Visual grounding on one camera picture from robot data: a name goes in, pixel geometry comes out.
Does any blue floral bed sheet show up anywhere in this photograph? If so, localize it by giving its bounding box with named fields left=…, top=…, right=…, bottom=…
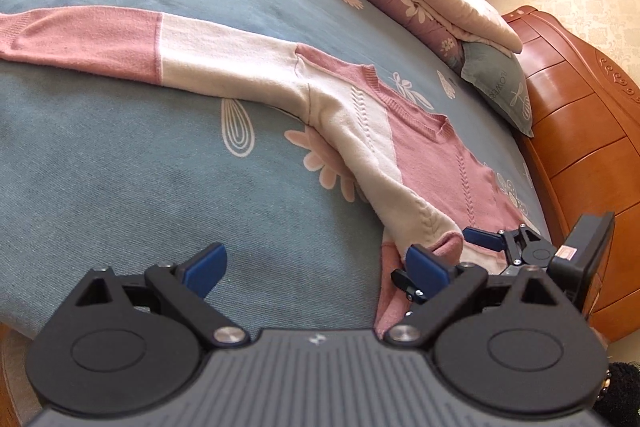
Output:
left=0, top=0, right=556, bottom=350

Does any blue-green printed pillow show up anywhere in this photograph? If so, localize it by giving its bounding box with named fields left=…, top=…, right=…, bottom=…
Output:
left=460, top=42, right=536, bottom=138

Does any wooden headboard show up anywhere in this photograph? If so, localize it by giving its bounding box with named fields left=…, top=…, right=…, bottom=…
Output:
left=500, top=7, right=640, bottom=343

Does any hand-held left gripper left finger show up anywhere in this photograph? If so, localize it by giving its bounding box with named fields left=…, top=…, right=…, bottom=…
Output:
left=75, top=243, right=251, bottom=350

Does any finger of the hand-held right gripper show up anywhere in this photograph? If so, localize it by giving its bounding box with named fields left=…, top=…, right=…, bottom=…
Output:
left=391, top=269, right=431, bottom=323
left=462, top=227, right=538, bottom=254

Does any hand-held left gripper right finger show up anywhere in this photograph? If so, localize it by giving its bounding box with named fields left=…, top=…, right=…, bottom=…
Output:
left=385, top=245, right=563, bottom=350

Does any pink and cream knit sweater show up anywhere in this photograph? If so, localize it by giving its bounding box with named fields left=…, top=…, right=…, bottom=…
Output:
left=0, top=7, right=543, bottom=340

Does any person's right forearm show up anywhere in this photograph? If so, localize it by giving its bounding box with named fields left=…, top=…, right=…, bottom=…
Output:
left=595, top=359, right=640, bottom=427

